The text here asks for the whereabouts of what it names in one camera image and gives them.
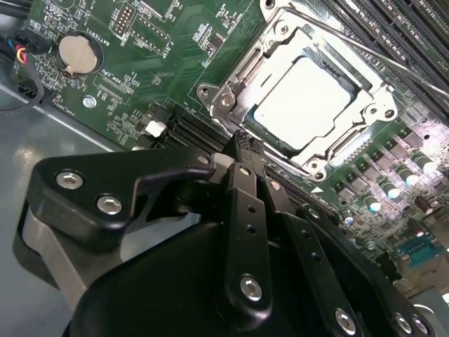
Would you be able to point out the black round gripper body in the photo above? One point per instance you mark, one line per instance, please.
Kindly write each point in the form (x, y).
(158, 298)

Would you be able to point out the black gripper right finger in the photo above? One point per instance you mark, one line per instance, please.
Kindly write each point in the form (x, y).
(308, 245)

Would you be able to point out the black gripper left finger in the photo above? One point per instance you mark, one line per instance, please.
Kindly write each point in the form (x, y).
(87, 196)

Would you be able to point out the metal CPU socket cover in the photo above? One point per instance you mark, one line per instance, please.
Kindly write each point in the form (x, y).
(336, 130)

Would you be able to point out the silver-topped green CPU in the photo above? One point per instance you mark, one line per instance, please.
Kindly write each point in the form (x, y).
(301, 102)

